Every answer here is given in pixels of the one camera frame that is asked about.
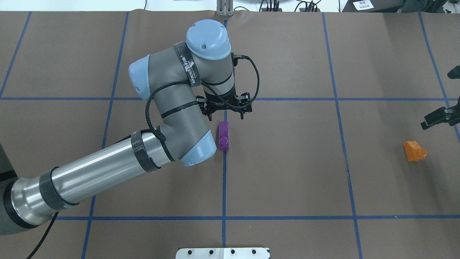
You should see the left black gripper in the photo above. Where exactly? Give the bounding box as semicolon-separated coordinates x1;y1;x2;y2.
197;93;253;120

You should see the purple trapezoid block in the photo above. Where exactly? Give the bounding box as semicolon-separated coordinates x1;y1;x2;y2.
217;121;230;151

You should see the orange trapezoid block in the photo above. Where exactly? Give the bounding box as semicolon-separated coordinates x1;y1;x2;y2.
403;141;427;162

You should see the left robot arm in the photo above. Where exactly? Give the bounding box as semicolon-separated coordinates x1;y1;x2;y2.
0;19;256;235

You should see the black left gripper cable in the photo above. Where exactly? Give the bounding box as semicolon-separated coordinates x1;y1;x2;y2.
145;54;260;142

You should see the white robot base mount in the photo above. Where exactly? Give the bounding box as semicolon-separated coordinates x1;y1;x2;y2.
175;247;271;259

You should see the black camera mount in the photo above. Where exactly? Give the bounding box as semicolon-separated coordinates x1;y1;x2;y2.
420;65;460;130

